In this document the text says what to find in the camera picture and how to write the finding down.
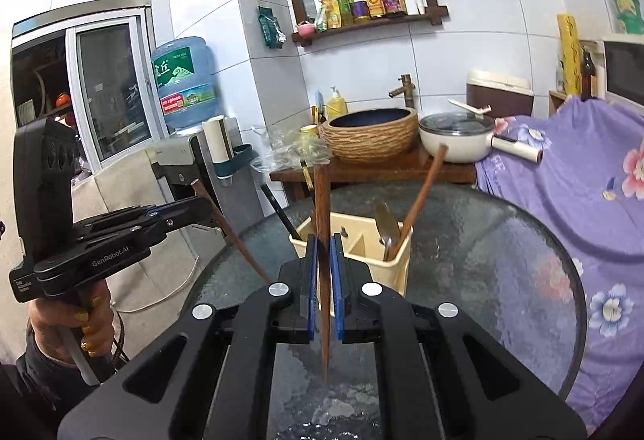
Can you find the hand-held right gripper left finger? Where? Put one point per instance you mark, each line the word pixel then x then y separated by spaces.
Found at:
pixel 312 279

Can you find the white microwave oven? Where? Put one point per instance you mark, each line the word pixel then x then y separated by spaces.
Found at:
pixel 626 68

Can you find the green instant noodle cup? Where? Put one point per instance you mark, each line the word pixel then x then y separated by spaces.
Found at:
pixel 626 6
pixel 631 25

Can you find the white rice paddle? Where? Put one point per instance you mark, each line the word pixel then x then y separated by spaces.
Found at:
pixel 468 107

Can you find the brown and white rice cooker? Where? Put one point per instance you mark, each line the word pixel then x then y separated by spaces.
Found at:
pixel 500 95

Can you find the white paper cup tube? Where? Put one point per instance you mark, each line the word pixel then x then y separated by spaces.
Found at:
pixel 216 138

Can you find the yellow wrap roll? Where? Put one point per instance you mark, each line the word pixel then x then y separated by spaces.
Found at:
pixel 569 53

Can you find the orange pot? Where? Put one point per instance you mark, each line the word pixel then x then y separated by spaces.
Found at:
pixel 62 99

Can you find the sliding glass window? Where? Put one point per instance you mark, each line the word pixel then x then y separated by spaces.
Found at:
pixel 115 83

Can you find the round glass table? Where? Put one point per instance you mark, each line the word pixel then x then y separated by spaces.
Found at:
pixel 478 244

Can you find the woven pattern basin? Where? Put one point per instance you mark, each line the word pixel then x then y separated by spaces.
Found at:
pixel 370 138

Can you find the pink bowl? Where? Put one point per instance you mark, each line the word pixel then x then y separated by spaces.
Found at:
pixel 306 30

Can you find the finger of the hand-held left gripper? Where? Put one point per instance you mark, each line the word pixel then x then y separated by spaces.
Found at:
pixel 146 239
pixel 186 211

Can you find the wooden counter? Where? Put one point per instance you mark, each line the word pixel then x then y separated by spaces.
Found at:
pixel 392 171

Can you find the brown glass bottle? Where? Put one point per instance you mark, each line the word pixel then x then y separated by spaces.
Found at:
pixel 587 78

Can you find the yellow dish soap bottle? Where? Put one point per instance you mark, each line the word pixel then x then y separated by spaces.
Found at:
pixel 337 105

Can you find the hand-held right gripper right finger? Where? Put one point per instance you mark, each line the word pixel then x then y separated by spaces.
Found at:
pixel 336 284

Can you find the grey water dispenser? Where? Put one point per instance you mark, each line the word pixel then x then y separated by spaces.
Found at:
pixel 171 158

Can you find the purple floral cloth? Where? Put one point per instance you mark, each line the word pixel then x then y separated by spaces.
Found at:
pixel 578 198

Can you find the teal plastic holder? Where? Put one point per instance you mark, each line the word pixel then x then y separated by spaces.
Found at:
pixel 241 156

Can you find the blue water jug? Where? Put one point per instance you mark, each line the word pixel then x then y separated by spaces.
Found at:
pixel 183 83

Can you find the brown wooden chopstick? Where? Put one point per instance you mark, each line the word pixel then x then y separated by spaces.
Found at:
pixel 427 183
pixel 236 239
pixel 322 198

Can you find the clear plastic bag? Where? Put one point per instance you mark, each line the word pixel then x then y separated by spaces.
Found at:
pixel 281 148

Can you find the yellow cup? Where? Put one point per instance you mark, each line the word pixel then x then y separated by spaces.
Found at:
pixel 309 132

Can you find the beige cloth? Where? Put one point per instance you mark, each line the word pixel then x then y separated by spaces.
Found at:
pixel 126 188

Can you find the yellow seasoning packet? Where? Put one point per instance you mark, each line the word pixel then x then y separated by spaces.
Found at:
pixel 328 12

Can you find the cream plastic utensil holder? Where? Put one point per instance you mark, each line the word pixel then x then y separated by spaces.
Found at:
pixel 387 271

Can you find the purple label sauce bottle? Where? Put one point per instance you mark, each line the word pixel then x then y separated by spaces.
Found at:
pixel 358 2

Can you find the steel spoon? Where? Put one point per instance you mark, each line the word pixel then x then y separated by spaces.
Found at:
pixel 386 221

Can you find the bronze faucet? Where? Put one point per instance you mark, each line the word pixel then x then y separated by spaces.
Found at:
pixel 406 90

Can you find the green wall packet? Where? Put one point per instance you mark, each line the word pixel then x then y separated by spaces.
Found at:
pixel 270 27

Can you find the white electric pot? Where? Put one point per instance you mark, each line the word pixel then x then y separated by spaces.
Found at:
pixel 453 143

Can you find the person's left hand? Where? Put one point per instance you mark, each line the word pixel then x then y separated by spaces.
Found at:
pixel 45 324

